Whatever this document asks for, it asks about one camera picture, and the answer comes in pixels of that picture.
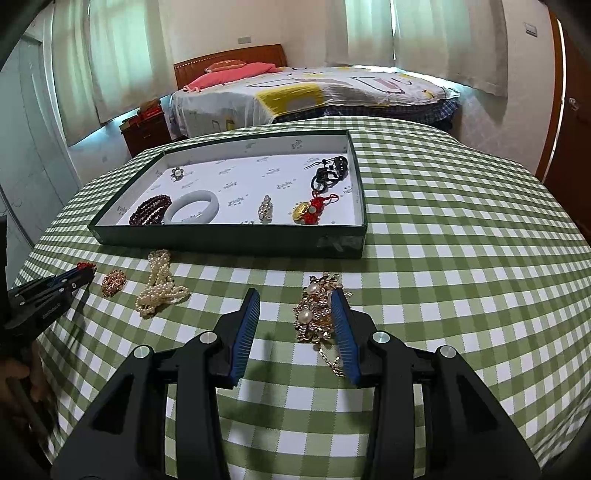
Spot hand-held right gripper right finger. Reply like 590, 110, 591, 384
329, 287, 542, 480

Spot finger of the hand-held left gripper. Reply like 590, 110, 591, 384
8, 267, 95, 304
4, 273, 96, 329

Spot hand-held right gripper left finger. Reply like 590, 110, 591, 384
50, 287, 262, 480

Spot gold pearl chain necklace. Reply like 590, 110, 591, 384
294, 272, 354, 379

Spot dark green shallow box tray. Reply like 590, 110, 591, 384
88, 130, 369, 259

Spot dark red wooden bead bracelet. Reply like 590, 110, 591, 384
128, 195, 172, 227

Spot white jade bangle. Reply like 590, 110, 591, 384
163, 189, 220, 225

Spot gold pendant with red knot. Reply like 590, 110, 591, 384
292, 194, 339, 225

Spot black cord bracelet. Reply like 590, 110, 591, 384
308, 156, 350, 192

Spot person's left hand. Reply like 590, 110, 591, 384
0, 345, 51, 432

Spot frosted glass wardrobe doors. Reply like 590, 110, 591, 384
0, 28, 85, 259

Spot green checked tablecloth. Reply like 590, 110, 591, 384
14, 115, 591, 480

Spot dark wooden nightstand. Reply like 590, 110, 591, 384
119, 111, 172, 160

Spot white sheer curtain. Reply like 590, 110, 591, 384
323, 0, 396, 68
51, 0, 101, 134
88, 0, 174, 125
390, 0, 509, 97

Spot blue plaid mattress cover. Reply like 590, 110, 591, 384
323, 98, 462, 136

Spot bed with patterned blanket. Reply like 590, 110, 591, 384
167, 65, 462, 139

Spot pink pillow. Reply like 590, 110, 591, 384
182, 62, 282, 93

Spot small red cushion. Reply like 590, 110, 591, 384
204, 59, 245, 73

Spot wooden bed headboard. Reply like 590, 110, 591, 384
173, 44, 288, 90

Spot brown wooden door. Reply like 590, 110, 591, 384
536, 11, 591, 185

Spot cream pearl necklace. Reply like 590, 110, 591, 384
135, 249, 191, 318

